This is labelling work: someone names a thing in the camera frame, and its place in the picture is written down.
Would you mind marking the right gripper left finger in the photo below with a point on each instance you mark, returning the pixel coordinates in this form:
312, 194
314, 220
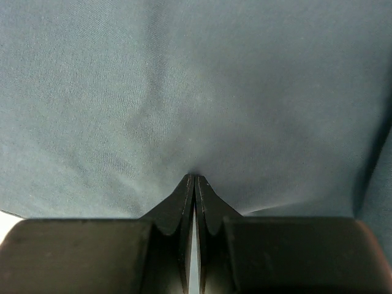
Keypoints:
146, 255

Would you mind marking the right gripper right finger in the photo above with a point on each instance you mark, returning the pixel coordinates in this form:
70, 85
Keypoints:
239, 254

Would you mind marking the dark blue-grey t shirt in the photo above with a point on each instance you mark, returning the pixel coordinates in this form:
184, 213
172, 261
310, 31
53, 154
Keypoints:
284, 106

